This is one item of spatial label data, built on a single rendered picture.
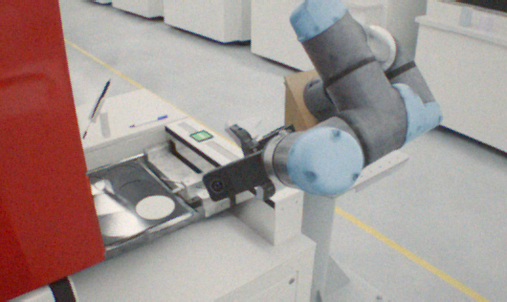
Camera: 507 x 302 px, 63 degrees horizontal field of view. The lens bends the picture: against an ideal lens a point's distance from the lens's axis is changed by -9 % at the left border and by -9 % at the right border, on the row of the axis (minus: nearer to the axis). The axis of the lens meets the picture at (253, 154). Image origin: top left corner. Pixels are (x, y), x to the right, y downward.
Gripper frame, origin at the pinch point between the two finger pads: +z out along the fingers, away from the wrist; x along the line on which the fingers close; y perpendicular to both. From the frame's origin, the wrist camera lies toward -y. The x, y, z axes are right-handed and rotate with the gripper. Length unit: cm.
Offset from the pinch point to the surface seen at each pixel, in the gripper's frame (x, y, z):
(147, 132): 13, -10, 66
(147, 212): -5.5, -20.1, 36.3
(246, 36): 80, 176, 480
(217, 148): 0, 6, 50
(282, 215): -19.8, 8.9, 25.2
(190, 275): -22.0, -17.7, 24.7
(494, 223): -119, 150, 124
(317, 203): -34, 32, 67
